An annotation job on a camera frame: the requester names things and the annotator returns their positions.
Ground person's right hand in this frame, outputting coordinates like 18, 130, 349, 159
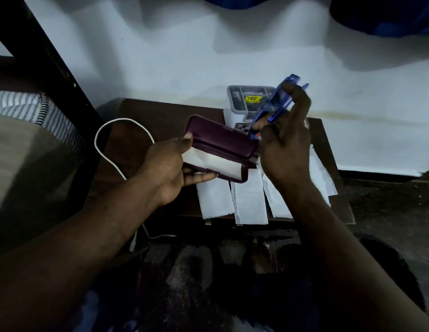
252, 82, 313, 191

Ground person's left hand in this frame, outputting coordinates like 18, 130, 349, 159
138, 132, 219, 208

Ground transparent blue ruler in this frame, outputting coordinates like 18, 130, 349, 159
248, 74, 301, 139

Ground blue pen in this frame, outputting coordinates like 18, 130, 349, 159
266, 83, 310, 124

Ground maroon pencil case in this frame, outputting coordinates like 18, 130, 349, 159
181, 115, 261, 184

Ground person's right forearm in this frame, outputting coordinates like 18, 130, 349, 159
275, 178, 429, 332

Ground person's left forearm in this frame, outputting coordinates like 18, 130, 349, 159
0, 171, 159, 332

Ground grey plastic organizer box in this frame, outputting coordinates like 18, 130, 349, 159
227, 85, 278, 122

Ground white paper sheet in case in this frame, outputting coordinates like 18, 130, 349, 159
181, 146, 243, 181

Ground low brown wooden table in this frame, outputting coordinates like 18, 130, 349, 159
91, 98, 356, 226

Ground white paper strip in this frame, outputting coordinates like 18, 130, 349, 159
262, 172, 295, 219
307, 147, 339, 208
231, 169, 269, 225
196, 176, 235, 219

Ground dark blue cloth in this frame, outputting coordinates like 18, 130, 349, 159
329, 0, 429, 39
200, 0, 282, 10

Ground striped cloth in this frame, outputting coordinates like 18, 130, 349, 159
0, 90, 85, 153

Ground beige mattress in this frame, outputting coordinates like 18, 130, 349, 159
0, 113, 84, 254

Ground person's dark trousers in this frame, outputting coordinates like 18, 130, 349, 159
79, 234, 427, 332

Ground white charging cable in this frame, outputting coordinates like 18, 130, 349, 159
94, 118, 177, 253

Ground black bed frame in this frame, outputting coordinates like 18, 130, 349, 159
0, 0, 108, 218

